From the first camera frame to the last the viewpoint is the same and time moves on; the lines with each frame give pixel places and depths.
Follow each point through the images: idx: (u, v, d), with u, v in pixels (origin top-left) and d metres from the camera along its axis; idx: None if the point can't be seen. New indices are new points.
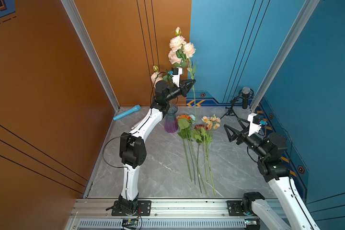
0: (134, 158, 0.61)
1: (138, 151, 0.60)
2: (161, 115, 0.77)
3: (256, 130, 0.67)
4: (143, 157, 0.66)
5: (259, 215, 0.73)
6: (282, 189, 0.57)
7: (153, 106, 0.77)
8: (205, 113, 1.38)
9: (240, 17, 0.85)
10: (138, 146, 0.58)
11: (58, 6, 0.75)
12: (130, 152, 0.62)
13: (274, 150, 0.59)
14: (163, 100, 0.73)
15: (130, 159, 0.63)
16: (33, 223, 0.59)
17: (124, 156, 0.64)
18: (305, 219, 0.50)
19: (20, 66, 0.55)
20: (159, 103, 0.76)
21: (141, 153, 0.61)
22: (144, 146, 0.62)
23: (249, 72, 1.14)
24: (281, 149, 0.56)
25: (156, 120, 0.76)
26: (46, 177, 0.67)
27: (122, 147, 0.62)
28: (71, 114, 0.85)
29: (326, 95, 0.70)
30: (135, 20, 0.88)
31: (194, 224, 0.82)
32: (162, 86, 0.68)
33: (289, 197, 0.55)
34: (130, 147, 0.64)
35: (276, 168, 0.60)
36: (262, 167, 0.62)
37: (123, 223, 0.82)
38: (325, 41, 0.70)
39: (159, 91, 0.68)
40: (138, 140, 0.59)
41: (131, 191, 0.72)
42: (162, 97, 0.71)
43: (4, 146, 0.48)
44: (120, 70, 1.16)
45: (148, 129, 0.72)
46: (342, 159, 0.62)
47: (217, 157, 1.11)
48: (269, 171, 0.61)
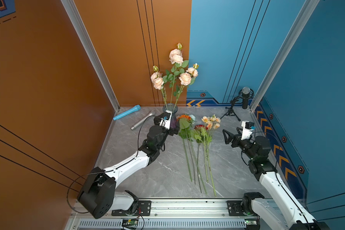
0: (95, 205, 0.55)
1: (102, 198, 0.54)
2: (146, 161, 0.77)
3: (247, 134, 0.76)
4: (104, 208, 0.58)
5: (258, 214, 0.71)
6: (270, 180, 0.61)
7: (141, 149, 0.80)
8: (205, 113, 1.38)
9: (239, 17, 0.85)
10: (105, 190, 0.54)
11: (58, 7, 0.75)
12: (92, 195, 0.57)
13: (260, 150, 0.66)
14: (154, 145, 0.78)
15: (88, 205, 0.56)
16: (32, 224, 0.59)
17: (82, 199, 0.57)
18: (292, 202, 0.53)
19: (19, 65, 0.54)
20: (149, 148, 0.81)
21: (104, 201, 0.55)
22: (111, 192, 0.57)
23: (249, 72, 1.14)
24: (265, 149, 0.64)
25: (140, 164, 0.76)
26: (46, 177, 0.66)
27: (86, 186, 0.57)
28: (70, 114, 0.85)
29: (327, 94, 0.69)
30: (135, 19, 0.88)
31: (194, 224, 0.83)
32: (155, 132, 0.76)
33: (276, 186, 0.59)
34: (95, 189, 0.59)
35: (264, 166, 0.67)
36: (251, 166, 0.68)
37: (123, 223, 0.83)
38: (324, 42, 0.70)
39: (152, 136, 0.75)
40: (108, 182, 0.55)
41: (120, 206, 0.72)
42: (155, 142, 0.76)
43: (5, 146, 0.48)
44: (121, 70, 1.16)
45: (127, 171, 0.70)
46: (342, 159, 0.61)
47: (217, 157, 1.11)
48: (258, 170, 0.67)
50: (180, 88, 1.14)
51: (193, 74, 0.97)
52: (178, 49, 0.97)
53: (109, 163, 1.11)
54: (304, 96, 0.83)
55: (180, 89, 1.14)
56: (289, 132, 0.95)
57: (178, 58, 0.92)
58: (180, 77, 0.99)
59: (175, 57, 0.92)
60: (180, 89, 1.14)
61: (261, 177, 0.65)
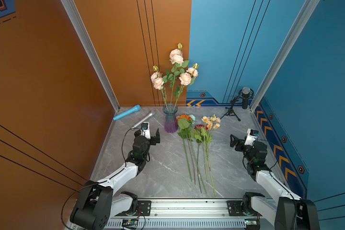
0: (93, 219, 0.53)
1: (100, 208, 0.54)
2: (135, 169, 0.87)
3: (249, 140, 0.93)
4: (102, 222, 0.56)
5: (258, 210, 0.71)
6: (263, 174, 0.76)
7: (129, 161, 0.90)
8: (205, 113, 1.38)
9: (239, 17, 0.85)
10: (103, 199, 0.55)
11: (59, 7, 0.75)
12: (87, 210, 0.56)
13: (257, 153, 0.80)
14: (140, 154, 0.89)
15: (85, 223, 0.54)
16: (33, 224, 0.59)
17: (77, 217, 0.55)
18: (282, 187, 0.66)
19: (19, 65, 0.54)
20: (135, 158, 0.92)
21: (102, 212, 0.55)
22: (109, 202, 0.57)
23: (249, 72, 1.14)
24: (261, 152, 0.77)
25: (130, 172, 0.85)
26: (46, 177, 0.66)
27: (80, 201, 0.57)
28: (70, 115, 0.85)
29: (327, 94, 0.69)
30: (135, 19, 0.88)
31: (194, 224, 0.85)
32: (139, 142, 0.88)
33: (269, 178, 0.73)
34: (89, 205, 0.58)
35: (259, 167, 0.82)
36: (249, 167, 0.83)
37: (123, 223, 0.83)
38: (324, 42, 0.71)
39: (137, 145, 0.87)
40: (105, 191, 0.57)
41: (120, 209, 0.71)
42: (140, 151, 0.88)
43: (4, 146, 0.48)
44: (121, 70, 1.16)
45: (120, 179, 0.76)
46: (342, 159, 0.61)
47: (217, 157, 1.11)
48: (254, 171, 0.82)
50: (180, 89, 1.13)
51: (192, 72, 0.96)
52: (178, 49, 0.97)
53: (109, 163, 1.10)
54: (304, 96, 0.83)
55: (180, 89, 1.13)
56: (289, 132, 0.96)
57: (178, 58, 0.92)
58: (180, 77, 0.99)
59: (175, 57, 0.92)
60: (180, 89, 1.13)
61: (257, 175, 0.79)
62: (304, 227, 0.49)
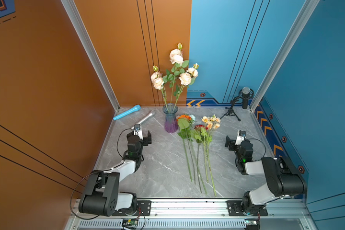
0: (103, 203, 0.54)
1: (109, 191, 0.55)
2: (133, 166, 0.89)
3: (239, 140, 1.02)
4: (112, 205, 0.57)
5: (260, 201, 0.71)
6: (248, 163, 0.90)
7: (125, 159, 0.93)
8: (205, 113, 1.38)
9: (239, 17, 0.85)
10: (111, 182, 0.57)
11: (58, 7, 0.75)
12: (96, 197, 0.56)
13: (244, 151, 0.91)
14: (135, 152, 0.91)
15: (95, 208, 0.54)
16: (32, 223, 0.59)
17: (86, 204, 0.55)
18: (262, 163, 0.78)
19: (19, 66, 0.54)
20: (131, 157, 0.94)
21: (112, 195, 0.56)
22: (117, 187, 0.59)
23: (249, 72, 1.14)
24: (247, 151, 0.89)
25: (131, 166, 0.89)
26: (46, 177, 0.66)
27: (88, 189, 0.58)
28: (70, 114, 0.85)
29: (327, 94, 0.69)
30: (135, 19, 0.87)
31: (194, 224, 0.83)
32: (134, 139, 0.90)
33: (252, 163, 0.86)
34: (97, 193, 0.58)
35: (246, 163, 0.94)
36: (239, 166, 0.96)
37: (123, 223, 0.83)
38: (324, 41, 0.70)
39: (132, 143, 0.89)
40: (112, 175, 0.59)
41: (123, 203, 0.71)
42: (135, 149, 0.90)
43: (2, 146, 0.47)
44: (121, 70, 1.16)
45: (123, 171, 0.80)
46: (342, 159, 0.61)
47: (217, 157, 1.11)
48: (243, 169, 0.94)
50: (180, 89, 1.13)
51: (192, 72, 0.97)
52: (178, 49, 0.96)
53: (109, 163, 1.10)
54: (304, 96, 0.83)
55: (180, 89, 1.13)
56: (289, 132, 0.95)
57: (178, 57, 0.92)
58: (180, 77, 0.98)
59: (175, 57, 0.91)
60: (180, 89, 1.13)
61: (246, 167, 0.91)
62: (288, 175, 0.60)
